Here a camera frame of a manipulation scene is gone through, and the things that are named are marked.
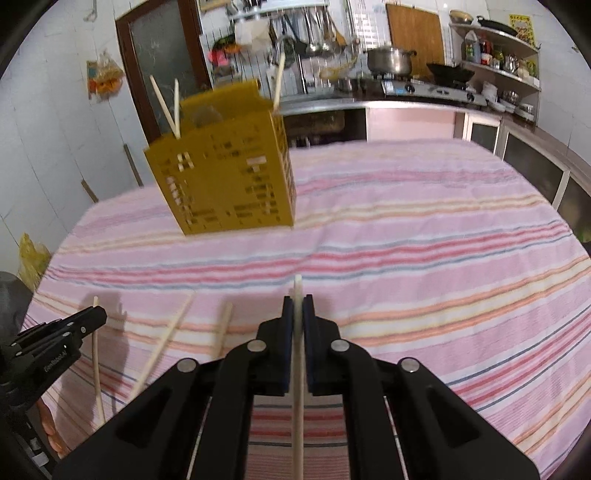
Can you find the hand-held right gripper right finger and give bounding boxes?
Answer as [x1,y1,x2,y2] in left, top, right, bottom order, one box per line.
[304,295,541,480]

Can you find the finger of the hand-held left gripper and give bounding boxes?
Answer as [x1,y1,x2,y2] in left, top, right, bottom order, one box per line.
[14,307,108,349]
[60,318,108,348]

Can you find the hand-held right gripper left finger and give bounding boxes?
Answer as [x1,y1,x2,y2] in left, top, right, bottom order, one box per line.
[53,295,296,480]

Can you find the yellow slotted utensil holder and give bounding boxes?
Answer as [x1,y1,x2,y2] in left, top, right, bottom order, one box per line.
[143,78,297,237]

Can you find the row of hanging kitchen utensils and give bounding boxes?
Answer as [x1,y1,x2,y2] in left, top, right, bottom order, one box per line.
[268,7,347,58]

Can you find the person's left hand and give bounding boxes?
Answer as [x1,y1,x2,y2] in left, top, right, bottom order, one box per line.
[38,394,70,457]

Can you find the dark round object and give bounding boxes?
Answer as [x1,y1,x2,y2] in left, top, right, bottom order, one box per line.
[0,271,33,344]

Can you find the yellow plastic bag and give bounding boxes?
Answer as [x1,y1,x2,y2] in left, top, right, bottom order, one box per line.
[17,233,51,291]

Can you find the steel sink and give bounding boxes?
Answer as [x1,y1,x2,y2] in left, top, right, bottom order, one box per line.
[279,90,365,114]

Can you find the plastic bag of oranges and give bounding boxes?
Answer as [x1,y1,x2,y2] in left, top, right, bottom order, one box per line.
[87,51,125,100]

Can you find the steel faucet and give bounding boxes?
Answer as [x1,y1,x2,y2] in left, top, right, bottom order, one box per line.
[277,34,310,95]

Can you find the dark wooden glass door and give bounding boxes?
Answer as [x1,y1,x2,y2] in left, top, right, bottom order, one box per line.
[115,0,213,144]

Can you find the steel gas stove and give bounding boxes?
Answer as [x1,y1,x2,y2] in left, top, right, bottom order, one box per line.
[381,76,488,107]

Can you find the steel pot with lid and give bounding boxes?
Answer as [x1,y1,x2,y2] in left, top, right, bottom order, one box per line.
[366,46,417,77]

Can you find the kitchen counter cabinets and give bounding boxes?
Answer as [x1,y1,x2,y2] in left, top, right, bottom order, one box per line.
[455,108,591,241]

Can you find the red hanging cloth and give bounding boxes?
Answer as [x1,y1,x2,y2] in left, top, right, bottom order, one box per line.
[208,36,241,77]

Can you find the black wok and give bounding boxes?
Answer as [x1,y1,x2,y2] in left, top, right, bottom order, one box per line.
[426,62,476,86]

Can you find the white hanging cloth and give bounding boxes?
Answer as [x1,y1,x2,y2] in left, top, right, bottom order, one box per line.
[235,18,271,51]

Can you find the rectangular wooden cutting board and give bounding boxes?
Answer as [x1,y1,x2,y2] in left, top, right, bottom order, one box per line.
[385,2,446,77]

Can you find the white corner shelf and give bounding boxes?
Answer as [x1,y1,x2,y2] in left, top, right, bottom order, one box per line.
[449,22,542,123]

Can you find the row of condiment bottles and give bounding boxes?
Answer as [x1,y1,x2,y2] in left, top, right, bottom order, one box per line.
[463,30,539,77]

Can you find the black pan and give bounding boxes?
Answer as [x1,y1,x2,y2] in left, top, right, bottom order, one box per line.
[476,15,519,38]

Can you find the yellow wall poster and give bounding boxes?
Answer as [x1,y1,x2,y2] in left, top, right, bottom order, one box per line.
[509,14,536,47]

